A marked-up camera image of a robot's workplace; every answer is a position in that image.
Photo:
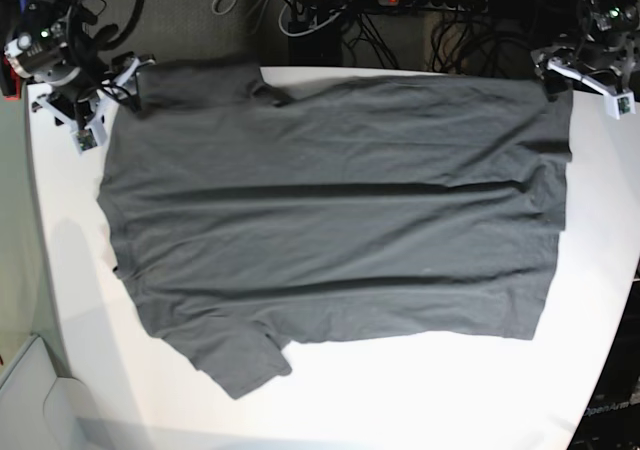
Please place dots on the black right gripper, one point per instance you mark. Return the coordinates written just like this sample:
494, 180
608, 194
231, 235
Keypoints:
79, 101

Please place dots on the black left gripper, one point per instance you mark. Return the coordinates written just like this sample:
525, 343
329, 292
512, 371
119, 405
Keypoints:
603, 66

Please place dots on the dark grey t-shirt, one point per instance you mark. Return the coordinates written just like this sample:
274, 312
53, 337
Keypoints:
243, 218

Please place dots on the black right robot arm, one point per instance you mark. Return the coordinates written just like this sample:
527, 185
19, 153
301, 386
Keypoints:
46, 41

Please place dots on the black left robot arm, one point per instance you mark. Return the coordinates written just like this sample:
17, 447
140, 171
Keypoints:
581, 20

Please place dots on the red clamp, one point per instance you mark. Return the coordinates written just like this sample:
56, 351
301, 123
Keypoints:
10, 82

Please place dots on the black power strip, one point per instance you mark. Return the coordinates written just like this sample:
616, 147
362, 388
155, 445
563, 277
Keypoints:
474, 6

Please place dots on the grey tray corner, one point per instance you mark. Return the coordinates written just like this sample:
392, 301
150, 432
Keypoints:
41, 410

